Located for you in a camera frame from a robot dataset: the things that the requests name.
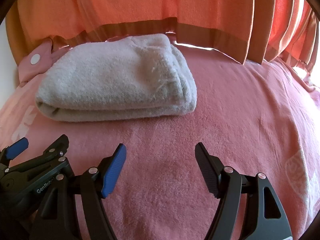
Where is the white fleece heart garment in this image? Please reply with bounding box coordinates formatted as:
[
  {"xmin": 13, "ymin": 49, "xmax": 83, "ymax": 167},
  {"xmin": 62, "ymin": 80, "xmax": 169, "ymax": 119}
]
[{"xmin": 35, "ymin": 34, "xmax": 197, "ymax": 122}]

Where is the pink pouch with white button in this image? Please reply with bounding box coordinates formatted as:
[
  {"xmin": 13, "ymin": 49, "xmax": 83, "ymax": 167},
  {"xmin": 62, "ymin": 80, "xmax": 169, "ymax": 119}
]
[{"xmin": 18, "ymin": 38, "xmax": 70, "ymax": 87}]

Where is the pink bed blanket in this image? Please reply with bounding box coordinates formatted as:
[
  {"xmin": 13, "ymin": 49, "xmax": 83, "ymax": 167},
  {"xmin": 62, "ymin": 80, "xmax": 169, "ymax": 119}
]
[{"xmin": 1, "ymin": 47, "xmax": 319, "ymax": 239}]

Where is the orange curtain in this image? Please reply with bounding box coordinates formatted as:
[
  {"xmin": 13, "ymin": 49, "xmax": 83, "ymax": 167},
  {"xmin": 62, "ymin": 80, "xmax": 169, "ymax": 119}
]
[{"xmin": 5, "ymin": 0, "xmax": 319, "ymax": 72}]

